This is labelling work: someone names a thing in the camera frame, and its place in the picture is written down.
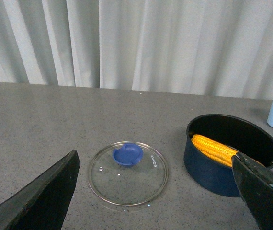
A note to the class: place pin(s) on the dark blue saucepan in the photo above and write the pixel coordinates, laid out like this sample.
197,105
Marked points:
236,133

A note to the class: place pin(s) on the glass lid blue knob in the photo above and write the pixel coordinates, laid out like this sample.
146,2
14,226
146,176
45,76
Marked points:
128,173

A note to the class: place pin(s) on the white pleated curtain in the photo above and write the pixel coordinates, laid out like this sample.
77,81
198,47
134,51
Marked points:
204,47

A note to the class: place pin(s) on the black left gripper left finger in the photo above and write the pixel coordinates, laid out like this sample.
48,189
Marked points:
44,202

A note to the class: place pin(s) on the yellow corn cob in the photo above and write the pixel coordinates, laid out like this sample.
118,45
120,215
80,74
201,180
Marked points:
214,150

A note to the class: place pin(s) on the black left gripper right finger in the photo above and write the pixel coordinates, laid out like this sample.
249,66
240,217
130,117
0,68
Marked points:
255,185

